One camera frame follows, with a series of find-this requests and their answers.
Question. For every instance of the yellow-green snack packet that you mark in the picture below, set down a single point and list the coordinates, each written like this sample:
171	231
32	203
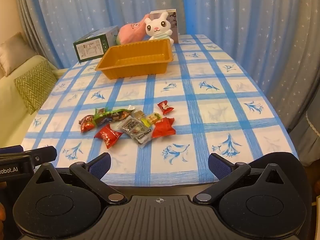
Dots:
152	118

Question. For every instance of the yellow plastic tray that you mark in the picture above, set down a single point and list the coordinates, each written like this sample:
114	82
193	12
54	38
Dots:
120	72

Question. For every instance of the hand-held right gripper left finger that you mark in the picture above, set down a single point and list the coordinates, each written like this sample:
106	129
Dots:
100	166

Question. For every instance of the small beige candy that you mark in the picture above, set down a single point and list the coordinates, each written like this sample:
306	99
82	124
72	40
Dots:
138	114

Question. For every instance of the person's left hand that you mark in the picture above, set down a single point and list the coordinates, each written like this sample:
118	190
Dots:
2	212

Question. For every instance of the dark brown snack packet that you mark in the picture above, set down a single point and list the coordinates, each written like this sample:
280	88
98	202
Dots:
100	110

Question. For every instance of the small red candy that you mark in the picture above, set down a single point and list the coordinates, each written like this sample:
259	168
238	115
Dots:
165	107

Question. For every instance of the beige cushion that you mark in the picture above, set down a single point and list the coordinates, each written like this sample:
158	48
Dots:
15	52

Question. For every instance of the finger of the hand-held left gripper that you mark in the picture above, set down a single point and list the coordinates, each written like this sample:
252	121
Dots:
42	153
11	150

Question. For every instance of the cream sofa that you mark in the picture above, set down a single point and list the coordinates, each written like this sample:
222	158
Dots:
12	105

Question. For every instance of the white rabbit plush toy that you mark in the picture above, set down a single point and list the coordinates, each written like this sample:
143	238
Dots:
156	26

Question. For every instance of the grey box with plant print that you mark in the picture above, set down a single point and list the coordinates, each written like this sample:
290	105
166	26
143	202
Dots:
175	22

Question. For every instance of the red pillow-shaped snack packet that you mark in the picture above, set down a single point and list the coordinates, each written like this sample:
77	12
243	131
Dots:
162	128

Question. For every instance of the green zigzag cushion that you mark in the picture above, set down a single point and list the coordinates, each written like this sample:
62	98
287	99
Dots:
35	85

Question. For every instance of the long green snack packet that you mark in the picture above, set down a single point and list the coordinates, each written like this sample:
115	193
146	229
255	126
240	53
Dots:
112	115

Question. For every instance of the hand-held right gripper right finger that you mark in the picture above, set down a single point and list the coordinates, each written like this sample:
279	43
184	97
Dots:
218	166

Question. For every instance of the pink plush toy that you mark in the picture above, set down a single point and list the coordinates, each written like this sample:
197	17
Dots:
130	32

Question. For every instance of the red snack packet white print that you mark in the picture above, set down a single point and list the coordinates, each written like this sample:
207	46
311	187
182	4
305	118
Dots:
107	135

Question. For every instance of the green cardboard box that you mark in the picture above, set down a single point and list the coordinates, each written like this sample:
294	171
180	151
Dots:
91	47

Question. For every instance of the silver snack packet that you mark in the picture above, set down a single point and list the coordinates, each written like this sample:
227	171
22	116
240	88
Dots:
135	130

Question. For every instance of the red-brown snack packet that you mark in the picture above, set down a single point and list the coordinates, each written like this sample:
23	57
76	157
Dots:
87	123

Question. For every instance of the blue star-print curtain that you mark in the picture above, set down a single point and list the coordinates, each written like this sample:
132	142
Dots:
225	10

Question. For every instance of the grey lace-trimmed cloth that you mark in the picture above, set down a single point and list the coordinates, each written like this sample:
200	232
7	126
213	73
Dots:
310	135

